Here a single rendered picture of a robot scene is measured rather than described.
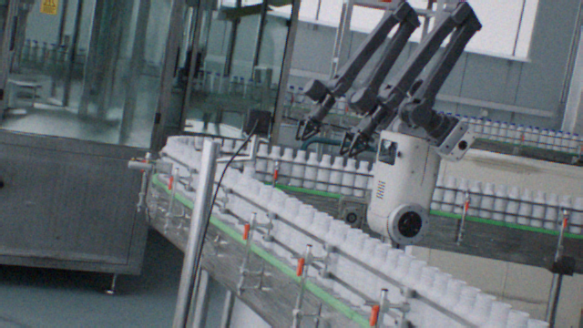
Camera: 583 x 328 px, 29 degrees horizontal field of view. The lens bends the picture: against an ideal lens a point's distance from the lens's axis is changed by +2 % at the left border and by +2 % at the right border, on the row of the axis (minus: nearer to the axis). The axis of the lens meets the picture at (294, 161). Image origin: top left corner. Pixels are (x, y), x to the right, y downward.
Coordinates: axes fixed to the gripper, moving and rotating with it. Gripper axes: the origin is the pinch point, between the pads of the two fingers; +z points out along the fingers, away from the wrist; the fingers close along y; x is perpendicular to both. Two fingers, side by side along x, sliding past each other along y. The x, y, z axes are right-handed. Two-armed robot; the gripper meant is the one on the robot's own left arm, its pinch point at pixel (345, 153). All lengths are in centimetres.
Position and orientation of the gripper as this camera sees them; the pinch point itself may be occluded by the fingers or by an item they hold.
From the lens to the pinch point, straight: 372.9
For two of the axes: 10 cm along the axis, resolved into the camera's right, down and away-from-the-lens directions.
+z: -6.2, 7.7, -1.6
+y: 4.0, 1.4, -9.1
